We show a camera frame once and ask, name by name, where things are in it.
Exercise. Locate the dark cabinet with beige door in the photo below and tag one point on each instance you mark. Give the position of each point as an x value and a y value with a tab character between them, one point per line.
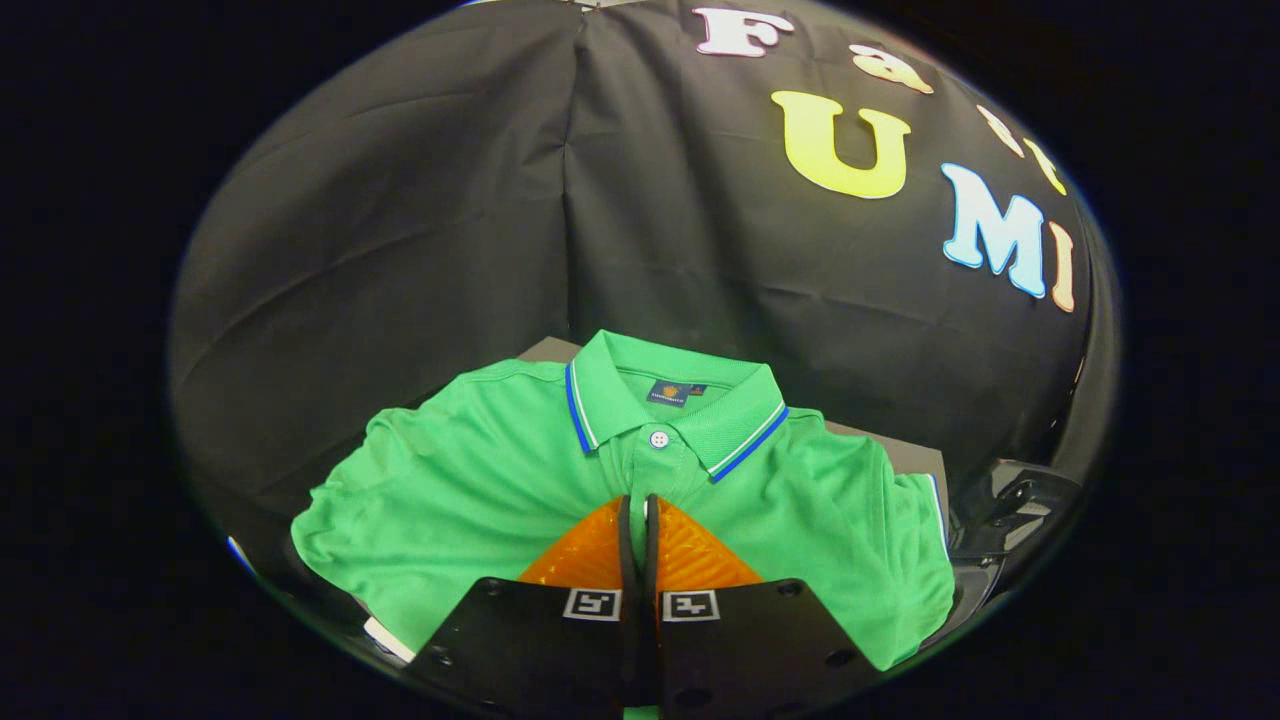
900	455

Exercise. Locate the green polo shirt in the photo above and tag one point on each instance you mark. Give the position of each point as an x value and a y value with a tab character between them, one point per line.
480	490

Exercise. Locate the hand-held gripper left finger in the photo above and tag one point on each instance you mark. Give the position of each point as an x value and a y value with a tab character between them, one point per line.
540	650

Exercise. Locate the grey washing machine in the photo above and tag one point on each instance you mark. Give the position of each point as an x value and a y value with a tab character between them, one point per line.
975	592

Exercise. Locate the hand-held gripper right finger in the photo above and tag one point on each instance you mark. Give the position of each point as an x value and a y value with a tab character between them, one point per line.
750	650

